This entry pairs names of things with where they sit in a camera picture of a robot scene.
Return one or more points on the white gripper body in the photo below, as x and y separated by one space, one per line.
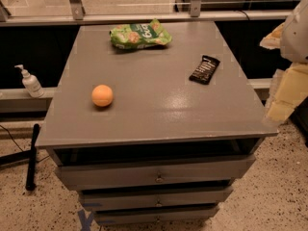
297 38

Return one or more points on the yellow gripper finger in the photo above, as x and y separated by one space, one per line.
272 40
288 89

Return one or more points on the orange fruit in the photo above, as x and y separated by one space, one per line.
102 96

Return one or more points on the green rice chip bag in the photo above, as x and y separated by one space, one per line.
139 36

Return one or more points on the black snack bar wrapper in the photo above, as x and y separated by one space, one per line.
205 70

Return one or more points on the grey drawer cabinet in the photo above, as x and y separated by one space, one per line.
158 114

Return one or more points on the top grey drawer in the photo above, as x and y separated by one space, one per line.
135 174

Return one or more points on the grey drawer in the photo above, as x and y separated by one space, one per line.
135 174
155 198
155 214

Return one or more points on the bottom grey drawer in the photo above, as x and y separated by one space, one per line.
155 214

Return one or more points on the middle grey drawer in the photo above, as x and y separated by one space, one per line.
155 198

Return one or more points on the white pump soap bottle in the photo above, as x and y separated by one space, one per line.
30 82

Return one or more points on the black stand leg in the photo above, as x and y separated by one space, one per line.
30 181

